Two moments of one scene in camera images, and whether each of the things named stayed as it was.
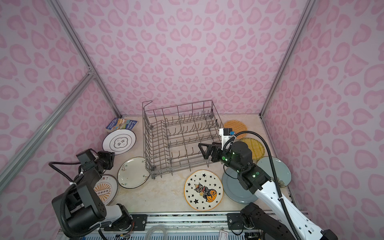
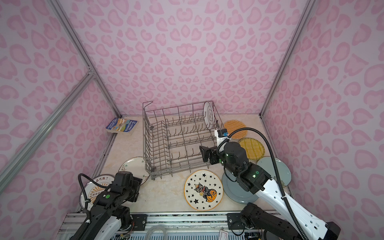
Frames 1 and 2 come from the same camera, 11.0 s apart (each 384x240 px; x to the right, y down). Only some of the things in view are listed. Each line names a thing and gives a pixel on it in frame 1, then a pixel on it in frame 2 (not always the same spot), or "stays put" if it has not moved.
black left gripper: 108,155 → 136,181
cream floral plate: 132,172 stays put
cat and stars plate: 203,190 stays put
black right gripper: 217,149 stays put
